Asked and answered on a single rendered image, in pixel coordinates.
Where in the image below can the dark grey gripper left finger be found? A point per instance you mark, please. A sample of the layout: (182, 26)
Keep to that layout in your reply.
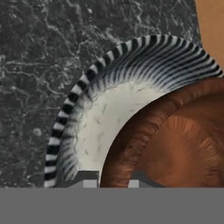
(87, 179)

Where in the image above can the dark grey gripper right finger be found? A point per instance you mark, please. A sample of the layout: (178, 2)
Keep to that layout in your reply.
(139, 180)

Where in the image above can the brown wooden bowl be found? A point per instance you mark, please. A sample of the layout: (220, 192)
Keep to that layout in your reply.
(175, 140)

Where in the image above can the black and white striped bowl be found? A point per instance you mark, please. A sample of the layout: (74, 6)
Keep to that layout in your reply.
(116, 110)

